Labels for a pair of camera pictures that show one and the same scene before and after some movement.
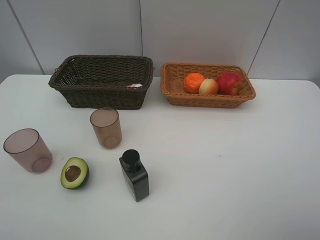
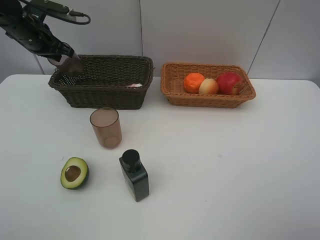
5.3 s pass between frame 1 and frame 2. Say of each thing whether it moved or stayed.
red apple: stayed
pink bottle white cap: stayed
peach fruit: stayed
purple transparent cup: moved
